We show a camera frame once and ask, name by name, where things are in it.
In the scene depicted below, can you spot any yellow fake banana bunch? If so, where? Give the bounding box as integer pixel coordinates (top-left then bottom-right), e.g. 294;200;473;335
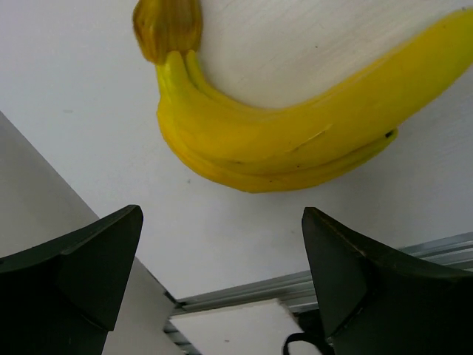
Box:
132;1;472;193

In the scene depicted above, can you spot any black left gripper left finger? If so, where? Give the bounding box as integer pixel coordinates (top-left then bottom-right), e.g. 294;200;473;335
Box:
1;205;143;354

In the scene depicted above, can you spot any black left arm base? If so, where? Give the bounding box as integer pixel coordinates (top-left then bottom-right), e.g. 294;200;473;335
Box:
282;309;335;355

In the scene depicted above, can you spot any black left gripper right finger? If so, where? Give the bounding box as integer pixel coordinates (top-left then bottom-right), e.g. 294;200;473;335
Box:
302;207;472;354

